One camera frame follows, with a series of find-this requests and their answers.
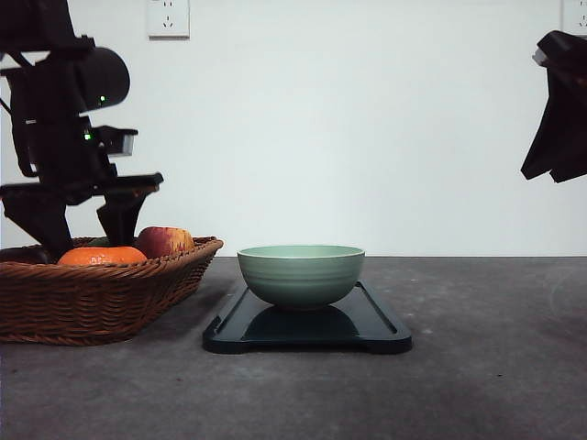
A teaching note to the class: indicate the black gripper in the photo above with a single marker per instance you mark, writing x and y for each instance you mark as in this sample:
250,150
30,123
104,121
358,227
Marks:
61,154
563,131

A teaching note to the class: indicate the dark rectangular tray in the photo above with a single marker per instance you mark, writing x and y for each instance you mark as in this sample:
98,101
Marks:
362,323

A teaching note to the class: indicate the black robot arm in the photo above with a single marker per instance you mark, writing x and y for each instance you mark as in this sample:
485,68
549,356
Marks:
55,76

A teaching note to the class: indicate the white wall socket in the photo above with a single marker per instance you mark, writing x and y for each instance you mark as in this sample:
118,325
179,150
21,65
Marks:
168,20
574,16

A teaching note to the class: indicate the dark green fruit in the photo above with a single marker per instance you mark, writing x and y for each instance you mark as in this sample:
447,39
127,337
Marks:
103,241

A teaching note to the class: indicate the dark purple fruit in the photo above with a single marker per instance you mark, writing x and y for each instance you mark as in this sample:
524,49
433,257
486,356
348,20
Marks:
27,254

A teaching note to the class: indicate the orange tangerine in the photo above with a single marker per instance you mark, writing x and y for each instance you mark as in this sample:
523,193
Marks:
101,256

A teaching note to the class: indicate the white wall socket right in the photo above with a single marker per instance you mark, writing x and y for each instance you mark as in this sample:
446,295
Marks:
574,16

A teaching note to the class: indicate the white wall socket left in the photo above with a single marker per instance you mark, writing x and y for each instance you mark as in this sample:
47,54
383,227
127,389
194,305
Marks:
168,20

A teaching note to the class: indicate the green ceramic bowl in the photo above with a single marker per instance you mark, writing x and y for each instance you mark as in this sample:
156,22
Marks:
300,275

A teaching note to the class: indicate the brown wicker basket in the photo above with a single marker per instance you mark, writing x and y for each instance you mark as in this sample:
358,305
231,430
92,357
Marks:
91,305

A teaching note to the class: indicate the red yellow apple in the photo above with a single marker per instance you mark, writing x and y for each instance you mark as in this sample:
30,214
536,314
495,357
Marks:
157,241

